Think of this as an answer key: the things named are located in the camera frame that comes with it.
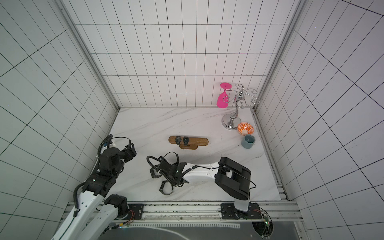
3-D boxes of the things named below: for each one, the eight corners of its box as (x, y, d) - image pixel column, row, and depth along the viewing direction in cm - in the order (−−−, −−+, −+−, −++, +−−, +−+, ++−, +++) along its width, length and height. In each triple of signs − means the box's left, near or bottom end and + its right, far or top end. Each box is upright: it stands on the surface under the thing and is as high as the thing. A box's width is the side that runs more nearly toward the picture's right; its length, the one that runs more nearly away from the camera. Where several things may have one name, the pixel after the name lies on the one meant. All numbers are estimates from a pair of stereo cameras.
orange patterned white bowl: (238, 135, 103) (240, 132, 100) (236, 125, 109) (237, 122, 106) (253, 135, 103) (255, 132, 101) (250, 125, 109) (251, 122, 106)
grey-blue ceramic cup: (242, 148, 99) (245, 143, 93) (240, 140, 103) (242, 134, 98) (253, 148, 99) (256, 143, 93) (250, 140, 103) (254, 134, 98)
